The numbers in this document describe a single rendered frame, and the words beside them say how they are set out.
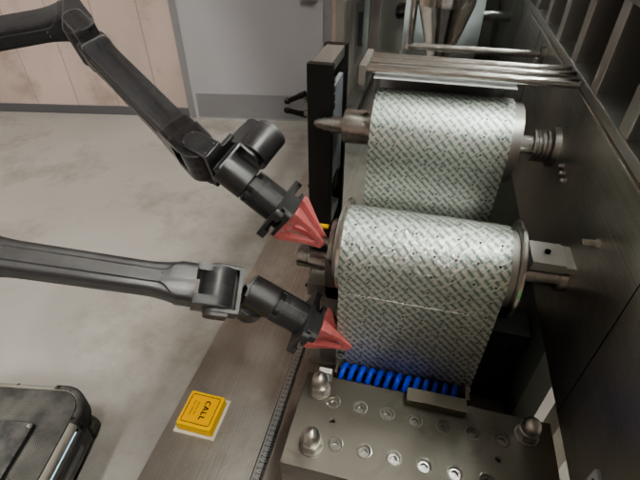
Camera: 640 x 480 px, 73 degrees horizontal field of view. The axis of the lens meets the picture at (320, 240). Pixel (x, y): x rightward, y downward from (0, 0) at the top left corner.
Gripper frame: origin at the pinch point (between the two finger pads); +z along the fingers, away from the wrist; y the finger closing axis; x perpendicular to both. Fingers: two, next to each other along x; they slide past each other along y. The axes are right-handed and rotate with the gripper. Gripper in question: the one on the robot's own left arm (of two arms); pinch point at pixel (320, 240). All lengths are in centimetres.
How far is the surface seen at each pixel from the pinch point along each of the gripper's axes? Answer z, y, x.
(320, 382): 13.7, 14.7, -11.5
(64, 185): -125, -164, -236
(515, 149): 15.9, -17.2, 27.2
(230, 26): -113, -305, -119
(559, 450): 78, -9, -12
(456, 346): 26.2, 6.7, 5.5
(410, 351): 22.9, 6.7, -1.6
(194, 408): 2.8, 16.8, -37.3
